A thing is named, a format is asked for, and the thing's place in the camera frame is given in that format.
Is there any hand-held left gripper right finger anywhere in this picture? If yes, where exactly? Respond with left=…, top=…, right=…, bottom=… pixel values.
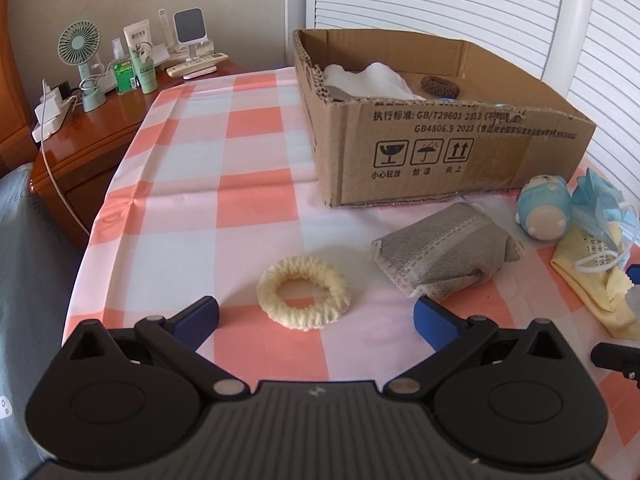
left=382, top=296, right=569, bottom=402

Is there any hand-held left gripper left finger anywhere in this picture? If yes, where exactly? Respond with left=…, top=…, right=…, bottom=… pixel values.
left=67, top=296, right=251, bottom=402

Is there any yellow cleaning cloth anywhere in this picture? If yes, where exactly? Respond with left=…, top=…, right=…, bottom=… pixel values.
left=550, top=225, right=640, bottom=338

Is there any blue face mask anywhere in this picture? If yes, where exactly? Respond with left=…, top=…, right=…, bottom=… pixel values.
left=575, top=205, right=640, bottom=275
left=571, top=169, right=627, bottom=233

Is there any cream scrunchie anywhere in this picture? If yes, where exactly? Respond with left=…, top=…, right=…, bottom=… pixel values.
left=256, top=256, right=351, bottom=332

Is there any grey fabric pouch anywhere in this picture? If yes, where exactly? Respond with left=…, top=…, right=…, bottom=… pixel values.
left=371, top=202, right=526, bottom=303

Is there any blue plush toy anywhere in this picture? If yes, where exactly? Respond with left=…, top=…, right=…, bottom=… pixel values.
left=515, top=175, right=572, bottom=243

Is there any cardboard box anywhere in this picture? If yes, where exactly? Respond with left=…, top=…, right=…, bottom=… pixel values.
left=292, top=28, right=598, bottom=208

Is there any brown scrunchie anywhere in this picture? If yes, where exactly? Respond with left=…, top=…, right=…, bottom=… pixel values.
left=420, top=75, right=463, bottom=99

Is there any white cloth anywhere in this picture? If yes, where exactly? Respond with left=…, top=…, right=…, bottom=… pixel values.
left=322, top=62, right=421, bottom=102

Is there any pink checkered tablecloth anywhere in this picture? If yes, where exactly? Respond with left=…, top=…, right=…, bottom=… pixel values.
left=62, top=67, right=640, bottom=461

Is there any grey blue bedsheet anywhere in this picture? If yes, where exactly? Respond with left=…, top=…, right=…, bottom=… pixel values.
left=0, top=162, right=101, bottom=480

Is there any wooden nightstand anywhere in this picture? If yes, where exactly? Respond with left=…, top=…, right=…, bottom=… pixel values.
left=30, top=60, right=251, bottom=248

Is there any white power strip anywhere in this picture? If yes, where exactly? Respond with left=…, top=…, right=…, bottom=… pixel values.
left=32, top=100, right=76, bottom=142

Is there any white remote control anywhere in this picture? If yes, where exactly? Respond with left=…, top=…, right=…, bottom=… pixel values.
left=166, top=52, right=230, bottom=78

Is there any green clear bottle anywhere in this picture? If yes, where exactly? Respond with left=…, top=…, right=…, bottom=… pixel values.
left=110, top=37, right=137, bottom=95

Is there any white green tube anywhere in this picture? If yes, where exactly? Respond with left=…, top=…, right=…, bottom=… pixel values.
left=124, top=20, right=157, bottom=94

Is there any black charger plug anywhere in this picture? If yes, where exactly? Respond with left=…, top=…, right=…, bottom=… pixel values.
left=44, top=80, right=73, bottom=106

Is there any white stand mirror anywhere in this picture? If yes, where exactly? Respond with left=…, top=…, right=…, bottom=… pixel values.
left=172, top=7, right=213, bottom=61

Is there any wooden headboard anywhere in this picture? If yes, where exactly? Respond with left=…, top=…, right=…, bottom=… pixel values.
left=0, top=0, right=40, bottom=171

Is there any green desk fan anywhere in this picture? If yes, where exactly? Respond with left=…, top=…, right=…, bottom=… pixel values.
left=57, top=21, right=107, bottom=112

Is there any white cable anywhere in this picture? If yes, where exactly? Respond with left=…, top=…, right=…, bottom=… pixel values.
left=40, top=135, right=91, bottom=236

